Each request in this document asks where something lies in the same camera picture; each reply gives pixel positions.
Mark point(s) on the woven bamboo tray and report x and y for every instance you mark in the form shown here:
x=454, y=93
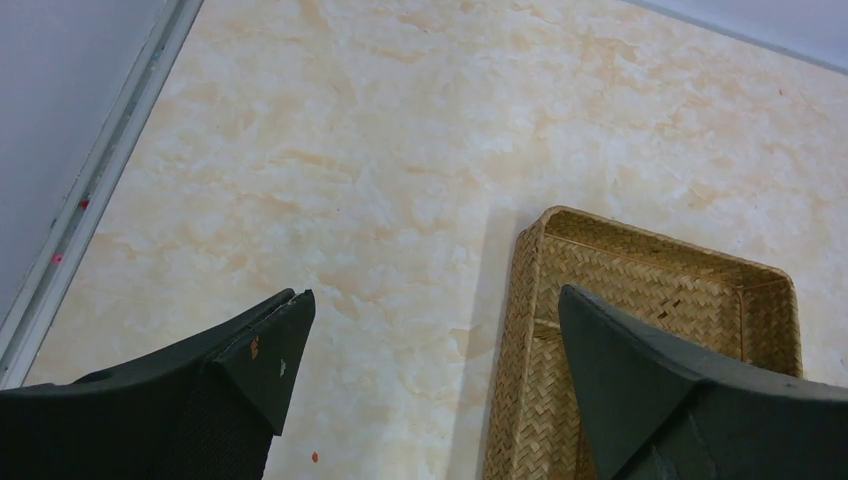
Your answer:
x=736, y=307

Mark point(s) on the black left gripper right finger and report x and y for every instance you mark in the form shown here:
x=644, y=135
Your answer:
x=655, y=406

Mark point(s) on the aluminium frame rail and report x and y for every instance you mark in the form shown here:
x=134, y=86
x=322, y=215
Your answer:
x=78, y=83

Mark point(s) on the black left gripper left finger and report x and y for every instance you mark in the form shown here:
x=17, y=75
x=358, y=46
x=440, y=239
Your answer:
x=206, y=407

